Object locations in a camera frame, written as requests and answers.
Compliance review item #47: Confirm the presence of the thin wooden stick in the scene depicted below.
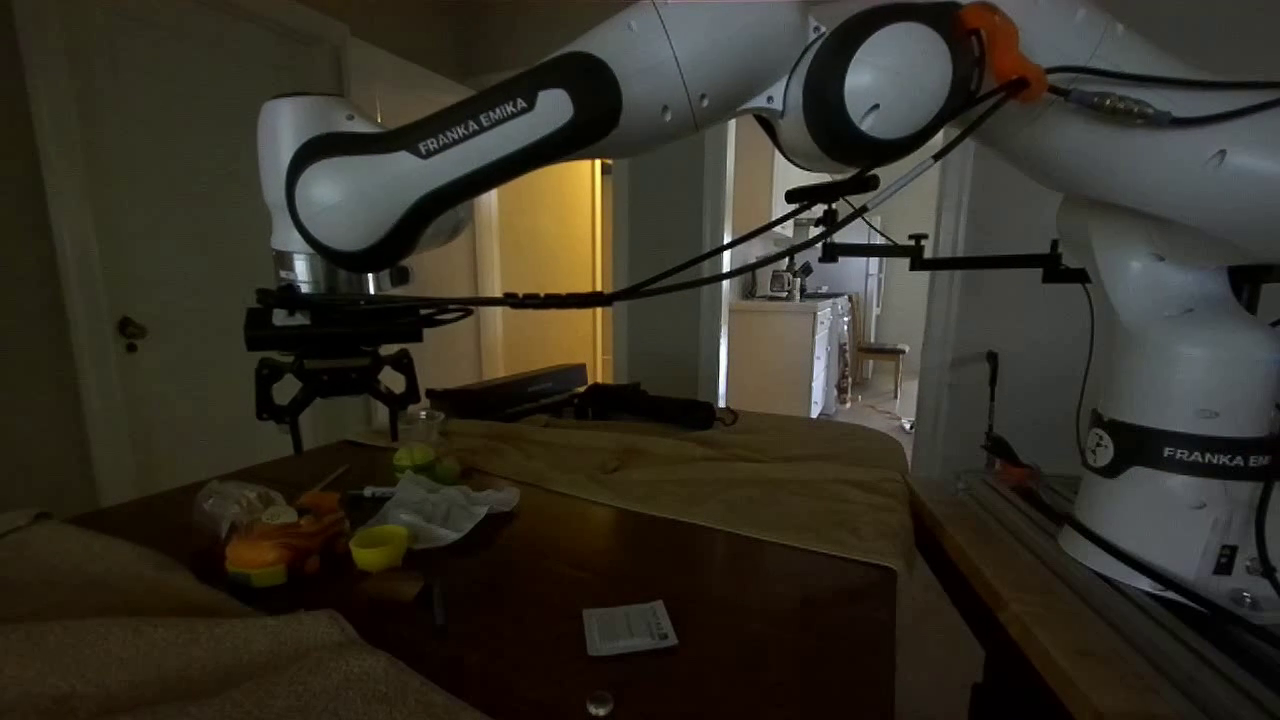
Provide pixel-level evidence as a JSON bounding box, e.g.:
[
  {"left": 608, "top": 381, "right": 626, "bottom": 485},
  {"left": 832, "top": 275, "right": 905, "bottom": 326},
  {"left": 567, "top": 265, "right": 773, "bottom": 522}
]
[{"left": 291, "top": 462, "right": 350, "bottom": 508}]

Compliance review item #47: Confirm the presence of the clear plastic bag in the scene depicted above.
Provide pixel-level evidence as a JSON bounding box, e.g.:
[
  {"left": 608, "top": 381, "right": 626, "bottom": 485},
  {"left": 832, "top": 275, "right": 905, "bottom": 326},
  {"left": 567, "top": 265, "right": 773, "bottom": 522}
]
[{"left": 193, "top": 478, "right": 300, "bottom": 535}]

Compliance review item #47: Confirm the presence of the green plastic cup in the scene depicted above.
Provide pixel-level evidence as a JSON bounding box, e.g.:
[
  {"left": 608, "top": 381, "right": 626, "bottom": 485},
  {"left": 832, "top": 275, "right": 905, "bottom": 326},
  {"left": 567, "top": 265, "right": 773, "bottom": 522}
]
[{"left": 387, "top": 436, "right": 444, "bottom": 479}]

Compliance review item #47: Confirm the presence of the black elongated pouch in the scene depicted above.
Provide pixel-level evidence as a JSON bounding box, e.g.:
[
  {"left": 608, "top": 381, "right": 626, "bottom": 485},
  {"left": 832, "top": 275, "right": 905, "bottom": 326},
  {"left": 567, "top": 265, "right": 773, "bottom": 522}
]
[{"left": 563, "top": 381, "right": 725, "bottom": 436}]

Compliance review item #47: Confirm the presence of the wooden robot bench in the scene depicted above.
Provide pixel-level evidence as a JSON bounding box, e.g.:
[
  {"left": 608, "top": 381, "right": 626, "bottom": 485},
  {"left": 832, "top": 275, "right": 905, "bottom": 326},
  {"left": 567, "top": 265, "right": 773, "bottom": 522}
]
[{"left": 909, "top": 471, "right": 1280, "bottom": 720}]

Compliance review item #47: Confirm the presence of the black stereo camera bar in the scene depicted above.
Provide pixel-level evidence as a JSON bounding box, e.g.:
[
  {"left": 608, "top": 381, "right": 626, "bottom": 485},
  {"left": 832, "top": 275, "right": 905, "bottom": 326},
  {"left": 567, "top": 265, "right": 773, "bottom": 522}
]
[{"left": 781, "top": 168, "right": 888, "bottom": 211}]

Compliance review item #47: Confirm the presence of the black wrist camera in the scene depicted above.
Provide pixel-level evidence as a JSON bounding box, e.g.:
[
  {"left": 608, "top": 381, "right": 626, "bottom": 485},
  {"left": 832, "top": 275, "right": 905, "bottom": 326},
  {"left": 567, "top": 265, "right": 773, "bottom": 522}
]
[{"left": 241, "top": 296, "right": 431, "bottom": 358}]

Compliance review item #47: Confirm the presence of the flat black box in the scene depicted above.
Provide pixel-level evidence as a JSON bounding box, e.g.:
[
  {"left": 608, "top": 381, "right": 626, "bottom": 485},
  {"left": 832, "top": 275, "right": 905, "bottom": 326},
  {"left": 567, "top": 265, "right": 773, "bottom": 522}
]
[{"left": 419, "top": 360, "right": 591, "bottom": 424}]

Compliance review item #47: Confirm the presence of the beige blanket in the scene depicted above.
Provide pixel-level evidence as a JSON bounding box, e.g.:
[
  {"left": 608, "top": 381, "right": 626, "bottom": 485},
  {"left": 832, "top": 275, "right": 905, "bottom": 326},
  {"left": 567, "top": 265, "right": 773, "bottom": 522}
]
[{"left": 0, "top": 511, "right": 450, "bottom": 720}]

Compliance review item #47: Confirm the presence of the small wooden stool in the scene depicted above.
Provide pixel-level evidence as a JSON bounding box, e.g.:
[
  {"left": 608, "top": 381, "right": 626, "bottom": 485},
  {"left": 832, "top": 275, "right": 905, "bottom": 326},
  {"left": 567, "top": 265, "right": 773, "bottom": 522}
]
[{"left": 857, "top": 340, "right": 913, "bottom": 400}]

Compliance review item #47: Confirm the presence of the white cabinet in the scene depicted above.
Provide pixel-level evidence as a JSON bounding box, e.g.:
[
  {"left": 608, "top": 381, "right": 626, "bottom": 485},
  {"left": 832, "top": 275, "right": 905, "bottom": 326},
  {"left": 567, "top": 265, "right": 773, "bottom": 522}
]
[{"left": 726, "top": 292, "right": 857, "bottom": 424}]

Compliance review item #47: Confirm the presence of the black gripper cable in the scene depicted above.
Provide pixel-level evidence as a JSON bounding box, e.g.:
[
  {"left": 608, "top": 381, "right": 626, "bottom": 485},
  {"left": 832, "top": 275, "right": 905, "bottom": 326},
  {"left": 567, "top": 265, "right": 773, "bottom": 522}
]
[{"left": 397, "top": 55, "right": 1280, "bottom": 326}]

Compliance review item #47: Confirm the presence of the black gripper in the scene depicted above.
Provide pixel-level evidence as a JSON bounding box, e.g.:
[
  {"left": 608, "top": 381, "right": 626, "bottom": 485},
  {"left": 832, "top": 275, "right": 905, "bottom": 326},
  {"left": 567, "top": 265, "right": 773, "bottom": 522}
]
[{"left": 250, "top": 350, "right": 429, "bottom": 462}]

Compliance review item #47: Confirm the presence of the crumpled white tissue paper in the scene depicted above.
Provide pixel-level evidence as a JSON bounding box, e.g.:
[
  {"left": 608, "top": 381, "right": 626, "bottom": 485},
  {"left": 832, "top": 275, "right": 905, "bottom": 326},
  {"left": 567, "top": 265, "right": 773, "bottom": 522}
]
[{"left": 358, "top": 471, "right": 522, "bottom": 552}]

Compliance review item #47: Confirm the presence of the yellow plastic cup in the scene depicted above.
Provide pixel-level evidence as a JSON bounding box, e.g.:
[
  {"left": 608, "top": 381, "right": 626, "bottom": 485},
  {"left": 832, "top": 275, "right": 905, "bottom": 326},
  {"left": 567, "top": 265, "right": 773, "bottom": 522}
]
[{"left": 344, "top": 522, "right": 417, "bottom": 575}]

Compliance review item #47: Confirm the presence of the orange cable clip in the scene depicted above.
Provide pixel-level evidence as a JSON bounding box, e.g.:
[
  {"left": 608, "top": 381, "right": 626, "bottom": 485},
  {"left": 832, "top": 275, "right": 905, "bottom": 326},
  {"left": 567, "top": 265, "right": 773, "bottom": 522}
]
[{"left": 958, "top": 0, "right": 1053, "bottom": 108}]

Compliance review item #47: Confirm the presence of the white printed card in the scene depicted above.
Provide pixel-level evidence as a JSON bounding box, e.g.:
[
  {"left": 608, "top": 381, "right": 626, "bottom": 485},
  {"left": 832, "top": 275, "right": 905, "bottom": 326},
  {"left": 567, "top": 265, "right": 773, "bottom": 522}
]
[{"left": 578, "top": 597, "right": 682, "bottom": 662}]

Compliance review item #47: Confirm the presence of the clear plastic container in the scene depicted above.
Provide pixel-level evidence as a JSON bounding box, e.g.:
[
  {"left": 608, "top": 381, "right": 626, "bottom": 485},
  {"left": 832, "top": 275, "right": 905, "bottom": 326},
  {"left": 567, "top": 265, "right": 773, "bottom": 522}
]
[{"left": 397, "top": 400, "right": 450, "bottom": 452}]

